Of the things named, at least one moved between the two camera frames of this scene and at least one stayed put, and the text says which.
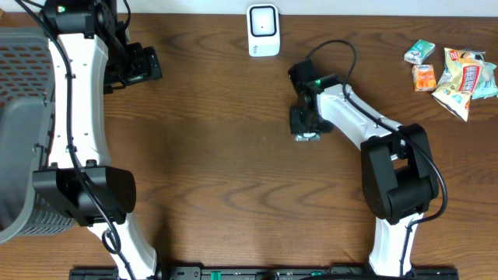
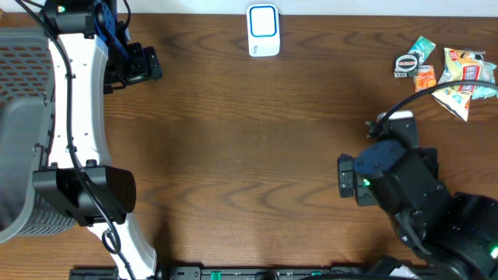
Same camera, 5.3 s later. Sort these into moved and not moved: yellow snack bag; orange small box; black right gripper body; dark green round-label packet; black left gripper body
Moved: black right gripper body; dark green round-label packet
Not moved: black left gripper body; orange small box; yellow snack bag
